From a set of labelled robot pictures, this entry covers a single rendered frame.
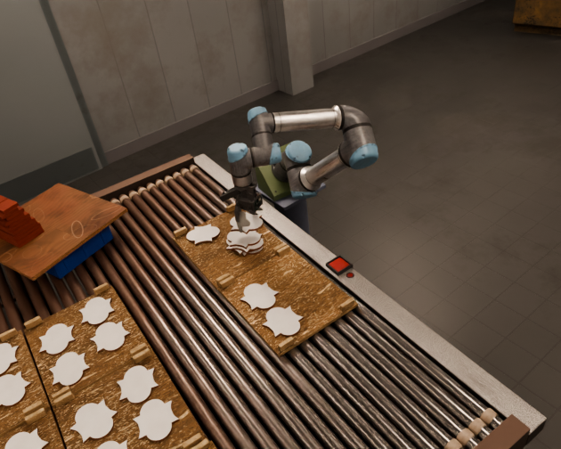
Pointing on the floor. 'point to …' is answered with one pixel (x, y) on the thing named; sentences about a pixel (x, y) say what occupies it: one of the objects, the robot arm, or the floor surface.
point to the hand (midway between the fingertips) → (246, 222)
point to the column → (293, 208)
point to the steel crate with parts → (548, 17)
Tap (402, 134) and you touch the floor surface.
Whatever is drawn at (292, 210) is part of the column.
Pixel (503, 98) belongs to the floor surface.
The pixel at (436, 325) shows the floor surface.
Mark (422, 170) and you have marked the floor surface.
